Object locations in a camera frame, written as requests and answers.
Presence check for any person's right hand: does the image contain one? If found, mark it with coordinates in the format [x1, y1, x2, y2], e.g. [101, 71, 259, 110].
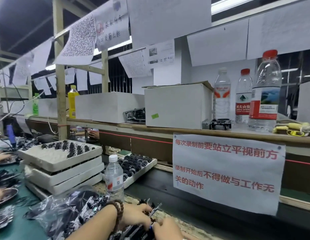
[152, 217, 185, 240]

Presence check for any person's left hand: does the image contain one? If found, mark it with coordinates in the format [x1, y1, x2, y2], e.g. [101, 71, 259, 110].
[120, 202, 156, 230]

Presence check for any black conveyor belt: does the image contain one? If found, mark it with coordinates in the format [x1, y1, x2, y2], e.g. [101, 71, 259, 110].
[122, 167, 310, 240]

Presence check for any pile of black mechanism assemblies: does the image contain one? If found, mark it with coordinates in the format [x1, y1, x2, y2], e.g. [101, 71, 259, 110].
[25, 186, 163, 240]

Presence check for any person's left forearm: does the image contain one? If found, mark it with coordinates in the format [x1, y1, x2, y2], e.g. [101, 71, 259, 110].
[66, 205, 121, 240]

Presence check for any clear plastic bottle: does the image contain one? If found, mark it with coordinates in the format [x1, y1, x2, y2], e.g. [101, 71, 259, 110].
[105, 154, 125, 202]
[213, 67, 232, 120]

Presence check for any white plastic tray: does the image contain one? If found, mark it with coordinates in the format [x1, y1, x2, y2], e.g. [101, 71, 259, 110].
[101, 153, 158, 189]

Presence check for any group of black wheels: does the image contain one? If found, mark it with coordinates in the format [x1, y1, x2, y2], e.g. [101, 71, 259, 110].
[117, 155, 153, 183]

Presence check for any brown cardboard panel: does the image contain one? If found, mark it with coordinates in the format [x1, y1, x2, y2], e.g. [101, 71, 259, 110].
[97, 130, 310, 195]

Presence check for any white paper sign red text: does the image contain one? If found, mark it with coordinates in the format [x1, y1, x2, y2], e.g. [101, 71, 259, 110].
[172, 133, 287, 216]

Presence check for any stack of white trays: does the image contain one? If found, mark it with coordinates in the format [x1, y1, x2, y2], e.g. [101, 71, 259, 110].
[17, 140, 104, 199]

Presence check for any cluster of black wheels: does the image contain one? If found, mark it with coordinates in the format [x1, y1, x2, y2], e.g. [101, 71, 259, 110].
[40, 140, 93, 159]

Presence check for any white cardboard box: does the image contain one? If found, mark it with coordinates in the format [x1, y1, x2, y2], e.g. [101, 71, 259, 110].
[22, 97, 61, 118]
[75, 92, 145, 124]

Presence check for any dark metal device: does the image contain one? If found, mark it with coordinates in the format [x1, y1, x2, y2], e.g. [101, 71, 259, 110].
[202, 119, 233, 131]

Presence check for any white box green sticker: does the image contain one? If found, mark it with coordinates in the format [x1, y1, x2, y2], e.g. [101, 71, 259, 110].
[144, 81, 214, 129]

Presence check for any round metal bowl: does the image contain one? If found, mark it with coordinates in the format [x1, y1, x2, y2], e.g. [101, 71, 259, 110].
[0, 187, 18, 207]

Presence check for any yellow plastic bottle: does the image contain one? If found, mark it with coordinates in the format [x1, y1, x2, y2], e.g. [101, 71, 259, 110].
[68, 85, 80, 119]

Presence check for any black window grille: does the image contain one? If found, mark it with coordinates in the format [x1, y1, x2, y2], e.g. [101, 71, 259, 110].
[109, 57, 133, 94]

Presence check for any small green bottle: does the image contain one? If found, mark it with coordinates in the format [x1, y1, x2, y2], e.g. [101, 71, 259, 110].
[32, 93, 40, 116]

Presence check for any blue handheld tool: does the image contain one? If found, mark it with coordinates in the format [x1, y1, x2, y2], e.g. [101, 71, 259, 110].
[6, 124, 17, 146]

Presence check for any wooden shelf beam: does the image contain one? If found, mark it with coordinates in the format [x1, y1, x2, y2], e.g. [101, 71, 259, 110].
[25, 115, 310, 158]

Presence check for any yellow plastic object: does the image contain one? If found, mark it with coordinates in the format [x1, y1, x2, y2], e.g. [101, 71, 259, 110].
[272, 121, 310, 137]

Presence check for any bottle with orange label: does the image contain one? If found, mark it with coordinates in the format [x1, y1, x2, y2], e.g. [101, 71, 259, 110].
[248, 49, 283, 133]

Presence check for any brown bead bracelet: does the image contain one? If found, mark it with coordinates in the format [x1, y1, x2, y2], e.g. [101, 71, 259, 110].
[106, 200, 125, 233]

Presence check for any red cord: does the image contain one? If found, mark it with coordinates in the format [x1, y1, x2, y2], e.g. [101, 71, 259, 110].
[97, 130, 310, 165]

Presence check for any wooden post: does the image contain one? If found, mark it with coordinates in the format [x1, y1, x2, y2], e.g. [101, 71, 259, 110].
[52, 0, 70, 140]
[101, 47, 110, 94]

